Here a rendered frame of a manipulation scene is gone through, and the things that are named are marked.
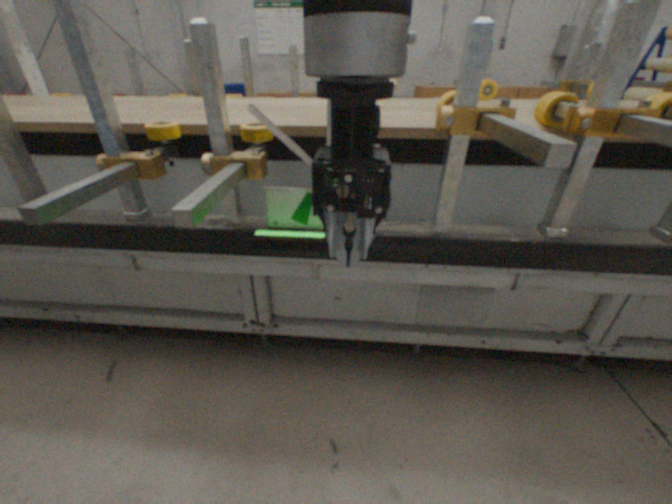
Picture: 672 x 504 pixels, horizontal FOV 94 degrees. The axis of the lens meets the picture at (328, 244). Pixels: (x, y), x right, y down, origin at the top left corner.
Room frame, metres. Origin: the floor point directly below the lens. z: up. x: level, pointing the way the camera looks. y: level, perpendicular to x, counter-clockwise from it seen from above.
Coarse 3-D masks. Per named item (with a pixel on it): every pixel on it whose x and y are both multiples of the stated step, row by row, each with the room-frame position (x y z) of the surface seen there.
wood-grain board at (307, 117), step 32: (32, 96) 1.68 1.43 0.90; (64, 96) 1.68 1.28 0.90; (128, 96) 1.68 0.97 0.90; (32, 128) 0.94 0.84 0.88; (64, 128) 0.93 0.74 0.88; (96, 128) 0.92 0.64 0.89; (128, 128) 0.91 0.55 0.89; (192, 128) 0.90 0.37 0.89; (288, 128) 0.87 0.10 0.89; (320, 128) 0.87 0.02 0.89; (384, 128) 0.85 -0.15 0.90; (416, 128) 0.84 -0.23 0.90; (544, 128) 0.83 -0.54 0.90
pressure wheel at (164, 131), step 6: (150, 126) 0.82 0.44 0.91; (156, 126) 0.82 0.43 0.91; (162, 126) 0.83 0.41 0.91; (168, 126) 0.83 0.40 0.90; (174, 126) 0.85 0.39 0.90; (150, 132) 0.82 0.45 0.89; (156, 132) 0.82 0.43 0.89; (162, 132) 0.82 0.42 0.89; (168, 132) 0.83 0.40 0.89; (174, 132) 0.84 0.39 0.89; (180, 132) 0.88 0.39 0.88; (150, 138) 0.83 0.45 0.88; (156, 138) 0.82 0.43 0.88; (162, 138) 0.82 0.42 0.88; (168, 138) 0.83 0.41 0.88; (174, 138) 0.84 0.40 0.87; (168, 144) 0.86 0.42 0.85
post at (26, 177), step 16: (0, 96) 0.76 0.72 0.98; (0, 112) 0.75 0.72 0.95; (0, 128) 0.73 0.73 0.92; (16, 128) 0.77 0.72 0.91; (0, 144) 0.74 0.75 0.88; (16, 144) 0.75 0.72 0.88; (16, 160) 0.73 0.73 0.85; (16, 176) 0.74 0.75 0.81; (32, 176) 0.75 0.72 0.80; (32, 192) 0.73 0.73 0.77
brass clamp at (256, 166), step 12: (204, 156) 0.70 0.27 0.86; (216, 156) 0.69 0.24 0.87; (228, 156) 0.69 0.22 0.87; (240, 156) 0.69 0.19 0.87; (252, 156) 0.69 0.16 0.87; (264, 156) 0.71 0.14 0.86; (204, 168) 0.68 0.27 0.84; (216, 168) 0.69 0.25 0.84; (252, 168) 0.68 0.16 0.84; (264, 168) 0.70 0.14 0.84
